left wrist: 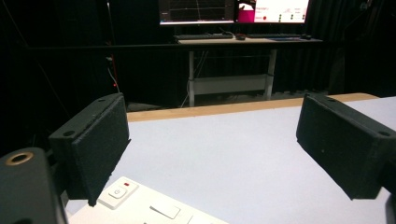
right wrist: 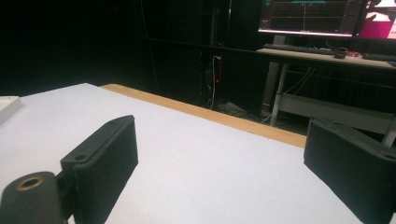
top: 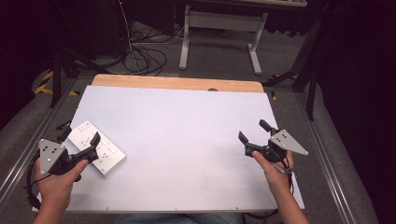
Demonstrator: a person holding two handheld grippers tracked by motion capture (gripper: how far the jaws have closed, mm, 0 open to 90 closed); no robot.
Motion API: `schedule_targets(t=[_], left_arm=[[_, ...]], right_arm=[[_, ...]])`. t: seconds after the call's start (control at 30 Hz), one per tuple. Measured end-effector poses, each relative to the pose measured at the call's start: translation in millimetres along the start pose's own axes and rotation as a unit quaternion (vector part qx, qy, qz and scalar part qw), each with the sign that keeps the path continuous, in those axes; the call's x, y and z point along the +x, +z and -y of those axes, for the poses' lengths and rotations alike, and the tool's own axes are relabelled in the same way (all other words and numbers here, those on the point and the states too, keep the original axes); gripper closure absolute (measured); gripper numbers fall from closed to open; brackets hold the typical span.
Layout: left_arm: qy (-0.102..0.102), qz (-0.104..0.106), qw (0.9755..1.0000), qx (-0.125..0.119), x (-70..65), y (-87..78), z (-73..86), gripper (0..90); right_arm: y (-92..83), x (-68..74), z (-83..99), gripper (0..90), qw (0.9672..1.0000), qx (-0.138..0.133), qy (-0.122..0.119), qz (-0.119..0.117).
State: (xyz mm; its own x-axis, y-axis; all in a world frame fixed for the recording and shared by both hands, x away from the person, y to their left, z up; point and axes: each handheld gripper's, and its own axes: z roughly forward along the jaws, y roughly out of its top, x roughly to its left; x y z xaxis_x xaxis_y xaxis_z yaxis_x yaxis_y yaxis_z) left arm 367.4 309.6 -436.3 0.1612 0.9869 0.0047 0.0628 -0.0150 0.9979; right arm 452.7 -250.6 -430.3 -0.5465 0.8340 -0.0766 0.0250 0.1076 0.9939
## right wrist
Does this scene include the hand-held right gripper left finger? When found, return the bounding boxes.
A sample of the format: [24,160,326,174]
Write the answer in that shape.
[60,114,139,224]

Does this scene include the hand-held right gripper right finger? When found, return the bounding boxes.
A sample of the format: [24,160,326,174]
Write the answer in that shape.
[304,116,396,224]

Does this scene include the wooden desk with white legs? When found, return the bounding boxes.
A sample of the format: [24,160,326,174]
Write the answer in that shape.
[255,35,396,148]

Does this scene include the white table mat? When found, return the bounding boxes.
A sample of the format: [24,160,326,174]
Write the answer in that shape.
[0,82,396,224]

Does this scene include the white box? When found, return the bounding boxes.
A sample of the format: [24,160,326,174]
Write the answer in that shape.
[0,95,23,126]

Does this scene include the black computer mouse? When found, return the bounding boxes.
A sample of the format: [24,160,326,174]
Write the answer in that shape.
[333,47,348,60]

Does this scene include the black keyboard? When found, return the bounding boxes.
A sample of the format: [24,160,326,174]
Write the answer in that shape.
[361,52,396,63]
[262,43,335,56]

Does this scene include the computer monitor with pink picture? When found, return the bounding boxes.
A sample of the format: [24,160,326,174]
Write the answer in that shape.
[358,0,396,40]

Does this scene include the white cable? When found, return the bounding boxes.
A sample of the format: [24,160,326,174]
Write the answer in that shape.
[208,54,222,110]

